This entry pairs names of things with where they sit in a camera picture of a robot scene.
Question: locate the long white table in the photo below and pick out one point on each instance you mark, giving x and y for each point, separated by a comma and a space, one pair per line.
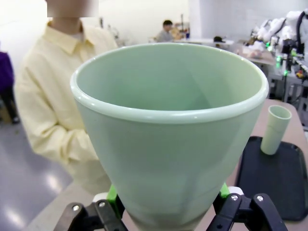
199, 41

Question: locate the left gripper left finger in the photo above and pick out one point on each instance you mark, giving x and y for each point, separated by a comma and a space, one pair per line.
81, 219

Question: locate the person in pale yellow shirt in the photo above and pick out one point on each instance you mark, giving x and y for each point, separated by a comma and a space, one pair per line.
48, 84

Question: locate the grey workbench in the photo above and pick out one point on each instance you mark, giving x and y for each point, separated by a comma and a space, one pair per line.
288, 89

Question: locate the person's right forearm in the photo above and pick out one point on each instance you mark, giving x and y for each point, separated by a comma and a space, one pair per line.
67, 146

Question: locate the black cap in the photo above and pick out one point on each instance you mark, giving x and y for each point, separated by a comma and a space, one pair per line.
219, 39

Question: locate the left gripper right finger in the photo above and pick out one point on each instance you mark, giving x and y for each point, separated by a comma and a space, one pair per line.
255, 216

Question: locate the seated person in grey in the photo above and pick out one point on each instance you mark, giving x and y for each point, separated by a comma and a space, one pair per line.
163, 33

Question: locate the person in purple top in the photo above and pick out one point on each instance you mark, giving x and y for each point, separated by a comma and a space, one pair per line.
6, 72

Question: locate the pale green plastic cup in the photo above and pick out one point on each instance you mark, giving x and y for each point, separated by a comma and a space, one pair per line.
168, 144
274, 134

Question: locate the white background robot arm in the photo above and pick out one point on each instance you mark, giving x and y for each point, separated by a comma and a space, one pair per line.
297, 22
269, 27

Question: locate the black plastic serving tray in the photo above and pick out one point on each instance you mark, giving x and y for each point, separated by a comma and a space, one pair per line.
276, 187

